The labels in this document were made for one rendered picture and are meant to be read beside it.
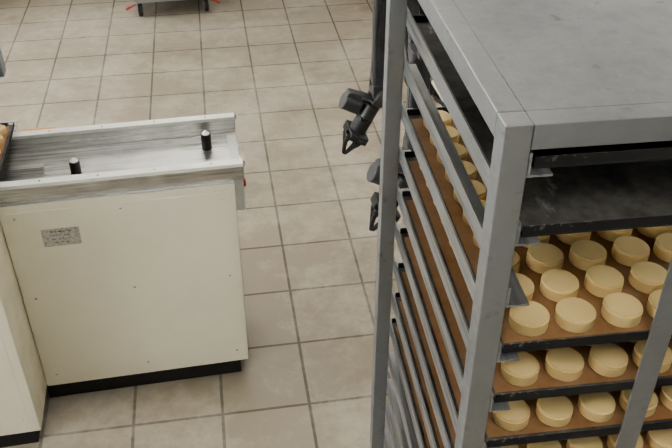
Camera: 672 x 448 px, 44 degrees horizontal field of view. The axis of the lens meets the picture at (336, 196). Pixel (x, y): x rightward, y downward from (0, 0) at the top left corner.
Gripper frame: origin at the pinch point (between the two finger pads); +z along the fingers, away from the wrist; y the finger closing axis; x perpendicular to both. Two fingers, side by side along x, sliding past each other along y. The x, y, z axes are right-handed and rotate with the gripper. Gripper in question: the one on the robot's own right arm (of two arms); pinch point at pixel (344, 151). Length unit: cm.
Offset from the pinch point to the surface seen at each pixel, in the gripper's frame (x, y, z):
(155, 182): -59, 21, 20
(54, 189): -85, 21, 32
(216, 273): -29, 23, 46
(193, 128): -48, -8, 14
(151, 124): -61, -8, 17
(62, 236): -78, 23, 47
